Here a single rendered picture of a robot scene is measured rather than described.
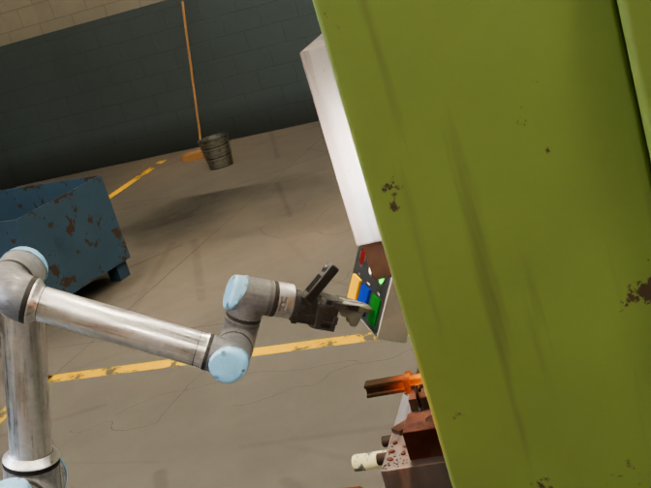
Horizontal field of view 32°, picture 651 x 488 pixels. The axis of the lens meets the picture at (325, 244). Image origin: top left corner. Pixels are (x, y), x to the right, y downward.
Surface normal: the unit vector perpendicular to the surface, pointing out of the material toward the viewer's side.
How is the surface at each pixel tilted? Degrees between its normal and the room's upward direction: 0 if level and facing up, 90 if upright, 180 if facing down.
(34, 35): 90
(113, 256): 90
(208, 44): 90
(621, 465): 90
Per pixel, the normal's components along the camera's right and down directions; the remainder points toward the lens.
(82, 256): 0.82, -0.07
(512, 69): -0.20, 0.34
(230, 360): 0.04, 0.33
